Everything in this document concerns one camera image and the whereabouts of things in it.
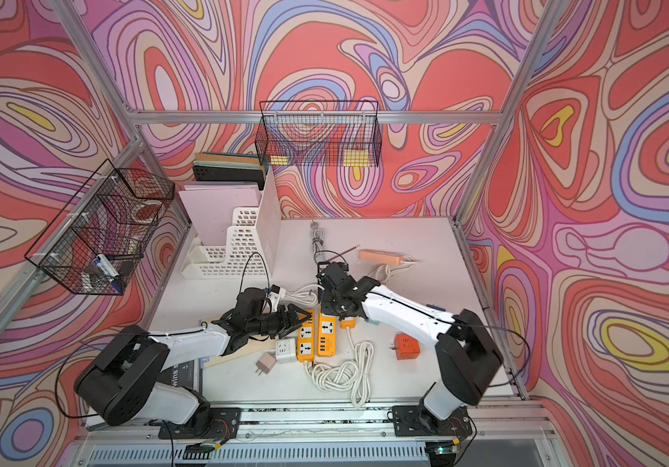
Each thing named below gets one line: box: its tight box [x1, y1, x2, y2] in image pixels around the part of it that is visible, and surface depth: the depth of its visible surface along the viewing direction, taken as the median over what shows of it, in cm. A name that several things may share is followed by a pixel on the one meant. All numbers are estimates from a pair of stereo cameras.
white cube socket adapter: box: [275, 337, 297, 364], surface depth 82 cm
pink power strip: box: [358, 249, 404, 266], surface depth 107 cm
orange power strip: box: [339, 317, 357, 329], surface depth 92 cm
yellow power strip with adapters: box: [316, 313, 338, 358], surface depth 83 cm
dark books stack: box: [192, 151, 269, 191], surface depth 97 cm
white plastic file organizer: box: [180, 165, 282, 280], surface depth 95 cm
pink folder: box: [177, 182, 263, 247], surface depth 93 cm
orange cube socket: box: [393, 332, 421, 360], surface depth 83 cm
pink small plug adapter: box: [254, 351, 278, 376], surface depth 84 cm
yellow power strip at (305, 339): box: [296, 308, 317, 364], surface depth 86 cm
